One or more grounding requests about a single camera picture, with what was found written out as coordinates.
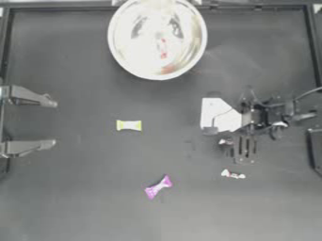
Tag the red candy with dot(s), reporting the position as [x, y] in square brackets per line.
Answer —
[163, 55]

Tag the green candy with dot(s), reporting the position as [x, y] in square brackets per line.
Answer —
[128, 125]

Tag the purple candy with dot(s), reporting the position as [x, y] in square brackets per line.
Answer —
[156, 187]

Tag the steel bowl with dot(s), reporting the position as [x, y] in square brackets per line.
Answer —
[156, 31]

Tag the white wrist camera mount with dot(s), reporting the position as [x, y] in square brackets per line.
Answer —
[218, 113]

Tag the black metal frame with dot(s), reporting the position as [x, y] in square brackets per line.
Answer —
[63, 6]

